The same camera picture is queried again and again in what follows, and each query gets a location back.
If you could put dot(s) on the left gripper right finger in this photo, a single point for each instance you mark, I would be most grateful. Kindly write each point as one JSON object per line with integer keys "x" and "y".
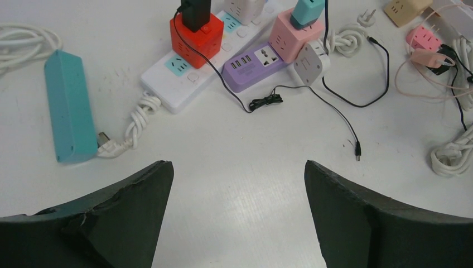
{"x": 358, "y": 227}

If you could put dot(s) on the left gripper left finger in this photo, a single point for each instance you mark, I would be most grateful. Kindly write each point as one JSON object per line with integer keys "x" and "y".
{"x": 116, "y": 226}

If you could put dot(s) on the teal power strip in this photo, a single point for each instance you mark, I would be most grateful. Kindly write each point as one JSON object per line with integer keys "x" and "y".
{"x": 73, "y": 129}

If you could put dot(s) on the purple power strip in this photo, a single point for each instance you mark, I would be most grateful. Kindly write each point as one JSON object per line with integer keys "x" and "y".
{"x": 252, "y": 66}

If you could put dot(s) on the black power adapter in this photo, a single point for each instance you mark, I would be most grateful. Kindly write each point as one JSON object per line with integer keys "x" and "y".
{"x": 441, "y": 61}

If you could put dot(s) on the pink cube socket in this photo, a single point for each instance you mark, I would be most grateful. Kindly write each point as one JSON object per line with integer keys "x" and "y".
{"x": 287, "y": 41}

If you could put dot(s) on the teal charger plug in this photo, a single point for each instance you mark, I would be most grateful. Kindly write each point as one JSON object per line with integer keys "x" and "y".
{"x": 306, "y": 13}

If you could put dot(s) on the red cube socket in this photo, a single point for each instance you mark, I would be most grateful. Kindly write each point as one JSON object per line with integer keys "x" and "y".
{"x": 196, "y": 47}

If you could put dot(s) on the white long power strip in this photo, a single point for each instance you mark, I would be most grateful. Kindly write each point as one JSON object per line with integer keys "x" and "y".
{"x": 176, "y": 83}

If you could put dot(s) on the white flat adapter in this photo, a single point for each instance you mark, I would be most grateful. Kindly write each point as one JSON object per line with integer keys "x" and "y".
{"x": 312, "y": 62}

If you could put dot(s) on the pink flat adapter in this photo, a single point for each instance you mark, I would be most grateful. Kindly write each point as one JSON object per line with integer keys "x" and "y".
{"x": 421, "y": 37}

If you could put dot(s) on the beige cube adapter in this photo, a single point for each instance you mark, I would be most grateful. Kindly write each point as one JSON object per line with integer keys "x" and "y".
{"x": 401, "y": 12}

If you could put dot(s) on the black charger on red cube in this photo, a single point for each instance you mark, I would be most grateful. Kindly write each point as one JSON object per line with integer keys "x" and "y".
{"x": 195, "y": 13}

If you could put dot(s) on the white power strip right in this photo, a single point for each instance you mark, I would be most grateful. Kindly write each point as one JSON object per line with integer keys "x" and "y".
{"x": 459, "y": 17}

